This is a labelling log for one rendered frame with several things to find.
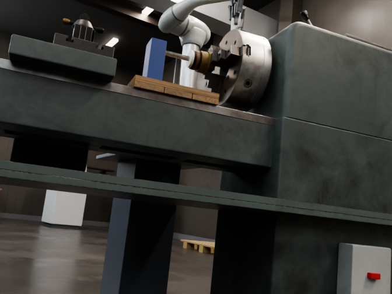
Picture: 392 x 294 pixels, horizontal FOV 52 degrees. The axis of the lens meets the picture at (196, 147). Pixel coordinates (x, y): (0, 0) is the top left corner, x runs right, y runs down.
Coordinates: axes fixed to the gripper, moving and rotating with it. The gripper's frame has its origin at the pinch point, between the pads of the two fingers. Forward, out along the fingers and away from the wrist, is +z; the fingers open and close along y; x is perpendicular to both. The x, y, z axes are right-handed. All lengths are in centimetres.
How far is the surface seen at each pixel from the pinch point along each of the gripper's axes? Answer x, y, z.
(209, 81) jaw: -13.3, 8.6, 33.7
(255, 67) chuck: -1.8, 24.6, 31.5
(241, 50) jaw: -7.6, 23.3, 25.3
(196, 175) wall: 238, -637, -56
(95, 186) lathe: -55, 35, 85
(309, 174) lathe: 20, 28, 69
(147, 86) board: -42, 26, 49
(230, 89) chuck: -7.7, 16.0, 38.5
